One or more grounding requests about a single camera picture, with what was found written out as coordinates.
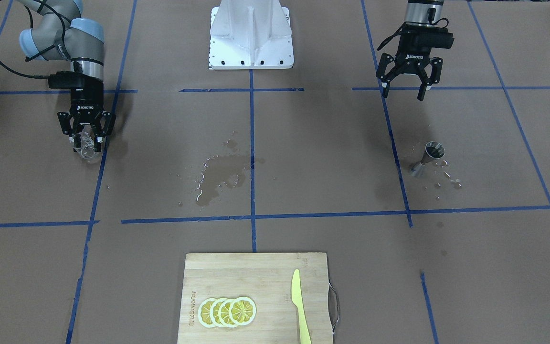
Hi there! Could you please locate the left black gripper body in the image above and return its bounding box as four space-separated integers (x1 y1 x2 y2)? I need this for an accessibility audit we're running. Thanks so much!
394 29 439 75

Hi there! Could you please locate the clear glass measuring cup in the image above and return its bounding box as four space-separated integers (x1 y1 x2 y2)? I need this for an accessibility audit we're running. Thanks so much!
74 131 101 163

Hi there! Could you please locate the steel jigger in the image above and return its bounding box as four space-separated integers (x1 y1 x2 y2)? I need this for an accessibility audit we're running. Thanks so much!
410 141 445 178

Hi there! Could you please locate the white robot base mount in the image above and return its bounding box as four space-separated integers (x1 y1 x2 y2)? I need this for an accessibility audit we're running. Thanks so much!
208 0 295 70

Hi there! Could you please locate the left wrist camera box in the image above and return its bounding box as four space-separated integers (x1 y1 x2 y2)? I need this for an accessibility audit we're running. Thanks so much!
411 31 455 50

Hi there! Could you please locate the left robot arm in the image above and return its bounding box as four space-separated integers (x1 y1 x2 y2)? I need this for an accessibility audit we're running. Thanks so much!
376 0 454 101

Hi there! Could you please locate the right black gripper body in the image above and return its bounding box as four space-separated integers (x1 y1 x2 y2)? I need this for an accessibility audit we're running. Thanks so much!
70 75 104 126

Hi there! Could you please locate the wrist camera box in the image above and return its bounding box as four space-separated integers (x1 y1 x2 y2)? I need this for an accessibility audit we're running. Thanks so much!
411 31 455 50
47 71 85 90

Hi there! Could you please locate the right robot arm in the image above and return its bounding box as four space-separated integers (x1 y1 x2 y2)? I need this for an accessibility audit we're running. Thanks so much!
19 0 116 152

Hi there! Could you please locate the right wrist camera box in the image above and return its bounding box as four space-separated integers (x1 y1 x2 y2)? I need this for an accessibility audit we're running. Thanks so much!
47 71 85 90

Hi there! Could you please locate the bamboo cutting board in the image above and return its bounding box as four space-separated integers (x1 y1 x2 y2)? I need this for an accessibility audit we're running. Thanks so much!
177 252 334 344

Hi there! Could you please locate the yellow plastic knife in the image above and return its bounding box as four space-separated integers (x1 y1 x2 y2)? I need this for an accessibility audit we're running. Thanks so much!
291 269 312 344

